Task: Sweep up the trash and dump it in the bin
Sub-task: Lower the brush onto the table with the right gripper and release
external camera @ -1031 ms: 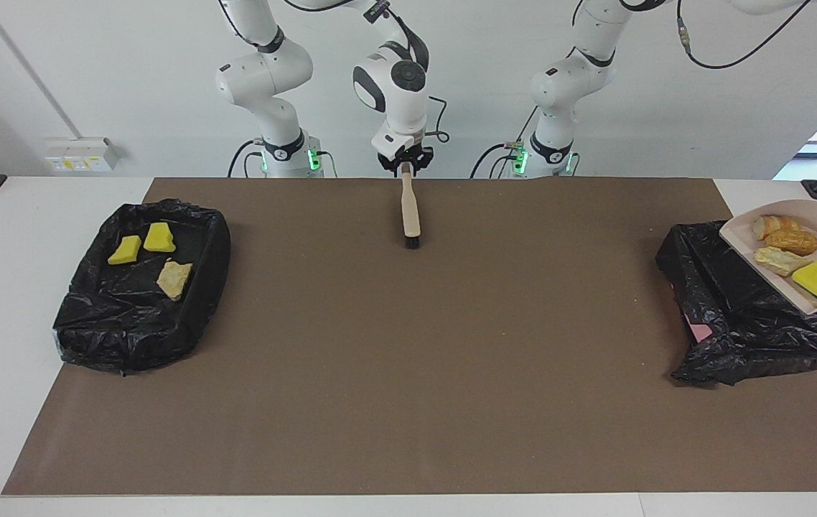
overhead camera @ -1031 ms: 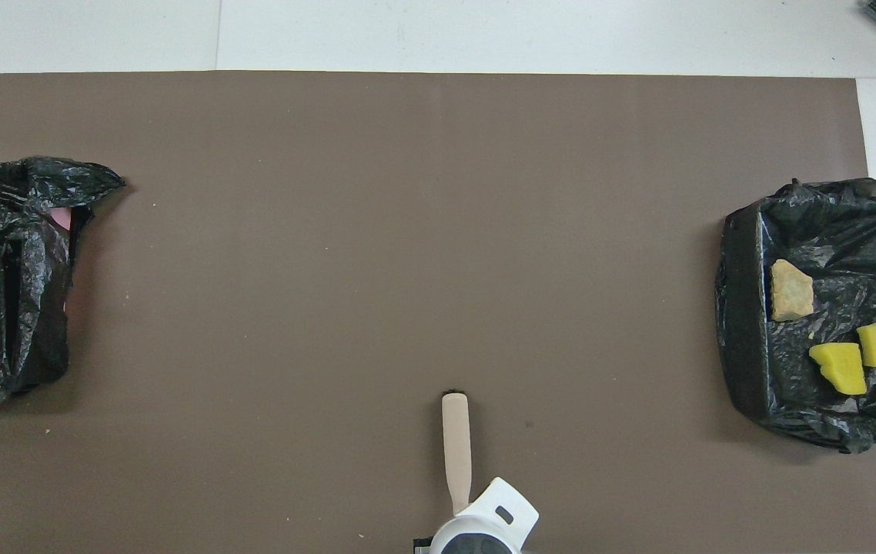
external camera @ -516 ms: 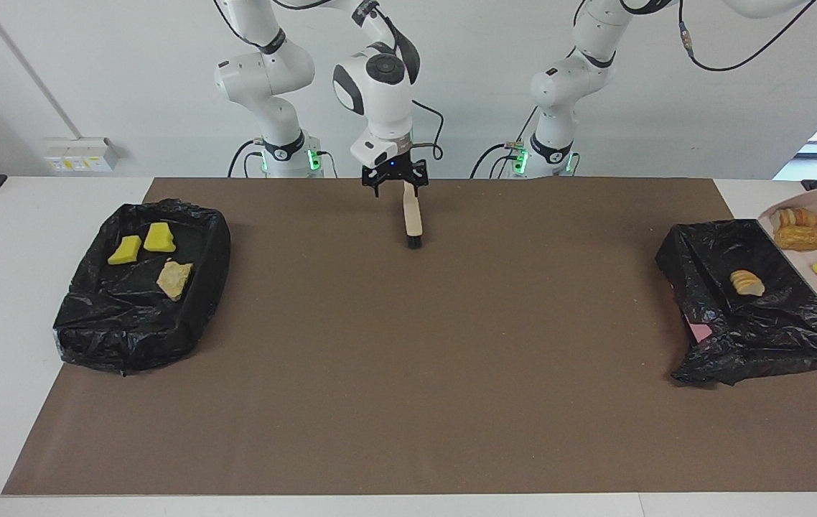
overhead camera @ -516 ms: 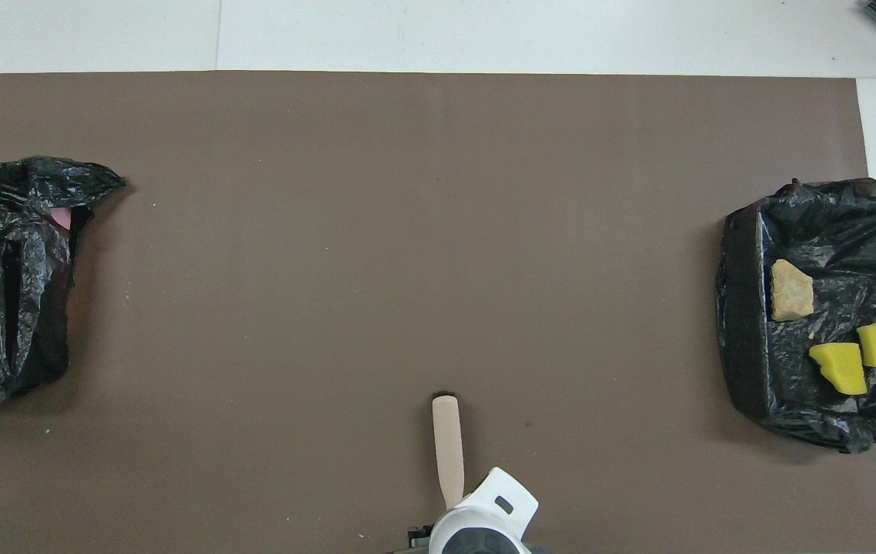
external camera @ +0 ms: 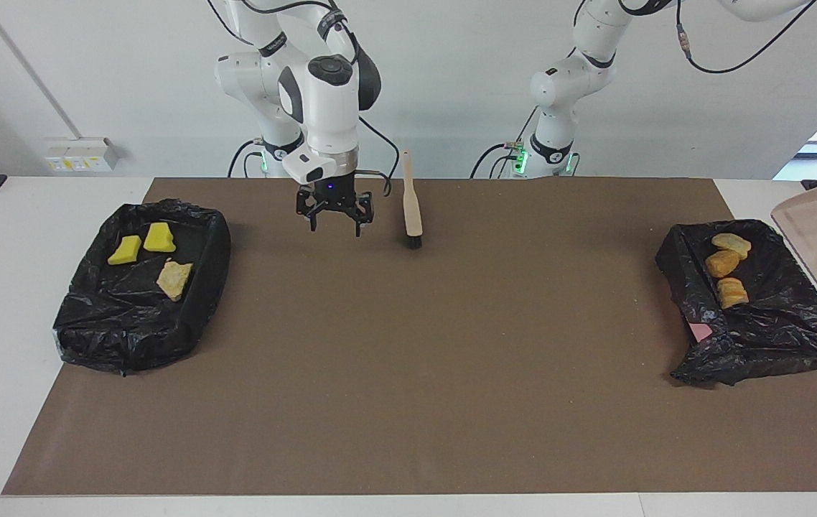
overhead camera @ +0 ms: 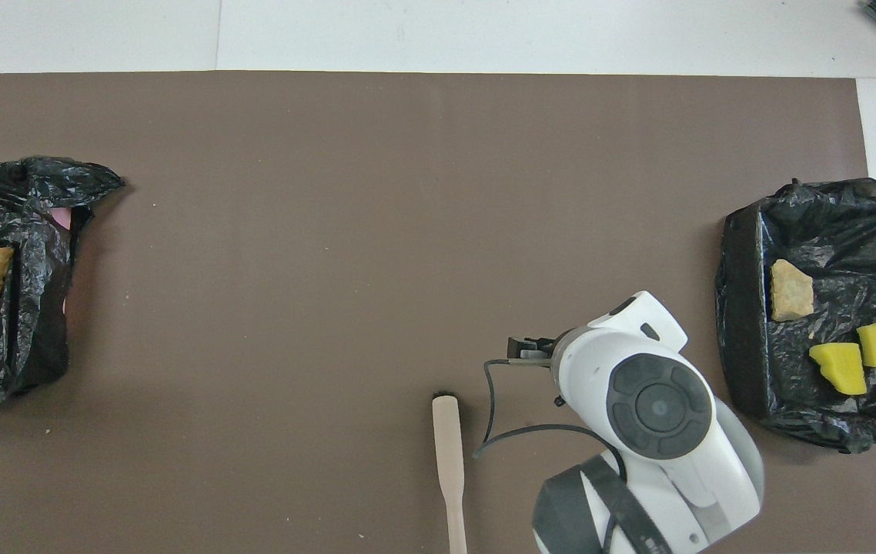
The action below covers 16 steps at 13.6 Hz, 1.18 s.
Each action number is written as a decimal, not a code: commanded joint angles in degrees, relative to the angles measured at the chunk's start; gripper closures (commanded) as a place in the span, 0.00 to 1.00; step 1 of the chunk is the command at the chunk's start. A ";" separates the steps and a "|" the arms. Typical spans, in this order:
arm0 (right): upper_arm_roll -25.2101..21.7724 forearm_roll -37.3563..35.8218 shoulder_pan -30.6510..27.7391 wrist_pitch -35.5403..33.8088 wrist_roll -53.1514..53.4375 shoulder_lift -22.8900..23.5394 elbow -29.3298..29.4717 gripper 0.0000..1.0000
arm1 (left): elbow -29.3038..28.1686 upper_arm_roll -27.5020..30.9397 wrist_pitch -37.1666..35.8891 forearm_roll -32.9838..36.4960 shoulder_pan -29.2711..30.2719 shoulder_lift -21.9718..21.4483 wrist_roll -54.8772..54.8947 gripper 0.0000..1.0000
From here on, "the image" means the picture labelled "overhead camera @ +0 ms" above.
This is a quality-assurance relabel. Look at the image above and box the beige crumbly foam chunk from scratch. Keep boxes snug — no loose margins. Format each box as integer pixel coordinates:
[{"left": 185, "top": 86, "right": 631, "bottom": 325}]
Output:
[{"left": 770, "top": 259, "right": 815, "bottom": 322}]

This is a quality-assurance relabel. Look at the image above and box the brown table mat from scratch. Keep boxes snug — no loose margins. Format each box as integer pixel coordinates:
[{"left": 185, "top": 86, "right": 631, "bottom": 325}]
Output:
[{"left": 0, "top": 71, "right": 876, "bottom": 554}]

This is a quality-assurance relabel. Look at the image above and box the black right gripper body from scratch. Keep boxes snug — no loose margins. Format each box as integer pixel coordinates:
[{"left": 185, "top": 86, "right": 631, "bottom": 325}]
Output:
[{"left": 507, "top": 332, "right": 571, "bottom": 364}]

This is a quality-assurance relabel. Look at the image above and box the black bag lined bin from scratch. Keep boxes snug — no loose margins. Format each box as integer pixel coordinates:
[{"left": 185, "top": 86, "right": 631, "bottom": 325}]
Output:
[{"left": 715, "top": 177, "right": 876, "bottom": 455}]

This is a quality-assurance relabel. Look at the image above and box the beige hand brush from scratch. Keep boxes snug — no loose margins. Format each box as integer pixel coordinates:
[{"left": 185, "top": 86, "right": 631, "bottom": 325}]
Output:
[{"left": 431, "top": 391, "right": 469, "bottom": 554}]

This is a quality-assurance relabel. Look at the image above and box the crumpled black bag bin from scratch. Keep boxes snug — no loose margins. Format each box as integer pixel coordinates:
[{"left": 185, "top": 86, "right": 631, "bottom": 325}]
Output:
[{"left": 0, "top": 156, "right": 127, "bottom": 403}]

